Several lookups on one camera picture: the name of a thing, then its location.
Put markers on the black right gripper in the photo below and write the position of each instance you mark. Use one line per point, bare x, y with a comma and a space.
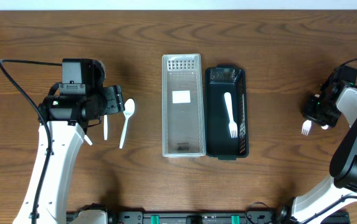
307, 111

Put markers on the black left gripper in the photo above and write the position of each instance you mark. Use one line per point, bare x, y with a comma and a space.
113, 98

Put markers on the white plastic fork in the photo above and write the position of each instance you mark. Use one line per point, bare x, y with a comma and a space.
306, 127
232, 123

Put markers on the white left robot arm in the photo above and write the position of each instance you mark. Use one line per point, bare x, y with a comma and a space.
73, 105

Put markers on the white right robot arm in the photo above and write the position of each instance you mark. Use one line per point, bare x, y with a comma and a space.
338, 97

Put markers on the clear plastic basket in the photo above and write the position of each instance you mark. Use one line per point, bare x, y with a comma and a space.
183, 129

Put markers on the dark green plastic basket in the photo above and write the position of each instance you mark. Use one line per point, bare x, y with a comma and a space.
220, 79

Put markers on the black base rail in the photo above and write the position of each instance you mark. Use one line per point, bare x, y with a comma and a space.
96, 213

